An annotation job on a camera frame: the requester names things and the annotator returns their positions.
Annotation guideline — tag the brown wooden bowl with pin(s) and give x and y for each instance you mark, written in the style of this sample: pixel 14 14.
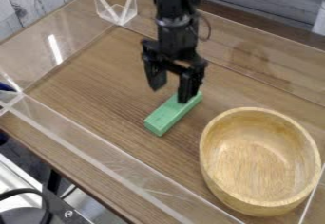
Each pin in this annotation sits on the brown wooden bowl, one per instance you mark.
pixel 260 161

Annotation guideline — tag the clear acrylic corner bracket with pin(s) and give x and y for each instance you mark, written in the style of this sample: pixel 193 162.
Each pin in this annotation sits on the clear acrylic corner bracket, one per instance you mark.
pixel 118 14

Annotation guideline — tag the clear acrylic barrier wall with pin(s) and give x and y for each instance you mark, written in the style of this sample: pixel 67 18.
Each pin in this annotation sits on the clear acrylic barrier wall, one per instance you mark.
pixel 81 100

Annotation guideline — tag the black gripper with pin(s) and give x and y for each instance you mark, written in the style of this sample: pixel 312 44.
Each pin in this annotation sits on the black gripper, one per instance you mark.
pixel 173 53

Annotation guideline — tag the green rectangular block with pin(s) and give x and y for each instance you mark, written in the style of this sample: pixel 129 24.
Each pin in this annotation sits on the green rectangular block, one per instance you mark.
pixel 169 113

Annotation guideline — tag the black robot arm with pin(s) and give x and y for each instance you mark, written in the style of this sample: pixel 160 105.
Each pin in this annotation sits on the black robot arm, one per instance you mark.
pixel 177 10

